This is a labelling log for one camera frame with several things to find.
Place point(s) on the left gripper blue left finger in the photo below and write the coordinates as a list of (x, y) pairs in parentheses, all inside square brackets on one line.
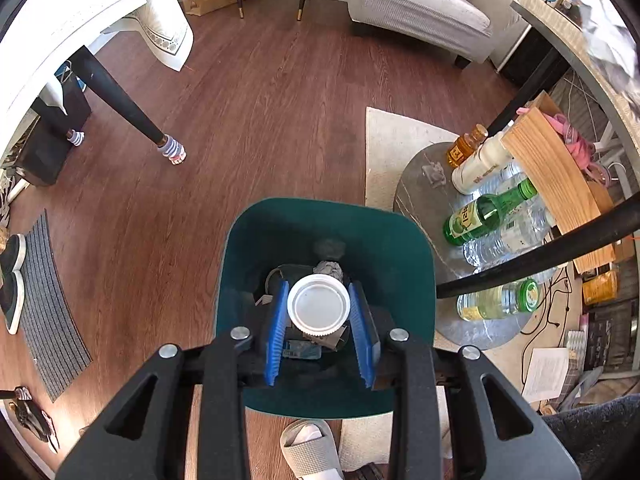
[(275, 333)]

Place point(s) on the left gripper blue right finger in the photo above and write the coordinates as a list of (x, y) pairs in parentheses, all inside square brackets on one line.
[(364, 333)]

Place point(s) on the white plastic lid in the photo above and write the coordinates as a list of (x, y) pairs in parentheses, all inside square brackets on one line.
[(318, 305)]

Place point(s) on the blue white tissue pack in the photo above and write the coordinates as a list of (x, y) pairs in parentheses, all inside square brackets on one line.
[(302, 350)]

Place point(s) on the white paper ball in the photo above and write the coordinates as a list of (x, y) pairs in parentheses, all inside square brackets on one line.
[(331, 268)]

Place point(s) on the dark green trash bin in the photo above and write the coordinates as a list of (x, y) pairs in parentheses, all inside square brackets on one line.
[(386, 253)]

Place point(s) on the white slipper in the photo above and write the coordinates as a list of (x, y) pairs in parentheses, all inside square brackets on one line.
[(309, 449)]

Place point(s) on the round dark marble table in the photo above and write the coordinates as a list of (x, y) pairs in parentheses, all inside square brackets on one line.
[(619, 222)]

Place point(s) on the yellow drink bottle green cap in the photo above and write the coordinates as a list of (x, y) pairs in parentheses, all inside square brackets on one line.
[(500, 301)]

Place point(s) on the green glass bottle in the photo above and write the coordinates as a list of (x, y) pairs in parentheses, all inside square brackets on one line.
[(485, 214)]

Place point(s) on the clear water bottle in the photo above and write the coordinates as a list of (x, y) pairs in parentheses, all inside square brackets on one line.
[(524, 228)]

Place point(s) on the black table leg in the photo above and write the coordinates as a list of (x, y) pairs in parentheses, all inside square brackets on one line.
[(97, 78)]

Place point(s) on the amber glass bottle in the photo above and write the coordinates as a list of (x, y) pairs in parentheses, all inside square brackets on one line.
[(466, 145)]

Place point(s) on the white plastic bottle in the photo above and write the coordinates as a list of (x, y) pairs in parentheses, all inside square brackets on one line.
[(491, 157)]

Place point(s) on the grey striped floor mat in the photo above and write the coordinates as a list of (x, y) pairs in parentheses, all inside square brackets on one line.
[(54, 341)]

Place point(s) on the wooden shelf board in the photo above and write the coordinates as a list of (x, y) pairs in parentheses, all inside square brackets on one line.
[(572, 200)]

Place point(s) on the dark green sneaker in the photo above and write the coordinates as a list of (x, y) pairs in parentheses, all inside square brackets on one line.
[(12, 300), (13, 255)]

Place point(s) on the grey tub armchair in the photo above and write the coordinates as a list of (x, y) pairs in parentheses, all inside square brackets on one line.
[(471, 29)]

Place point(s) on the beige fringed desk cloth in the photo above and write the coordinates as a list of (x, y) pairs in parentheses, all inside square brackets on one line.
[(569, 41)]

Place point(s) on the patterned white tablecloth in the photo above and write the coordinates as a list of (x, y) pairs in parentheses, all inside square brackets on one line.
[(38, 36)]

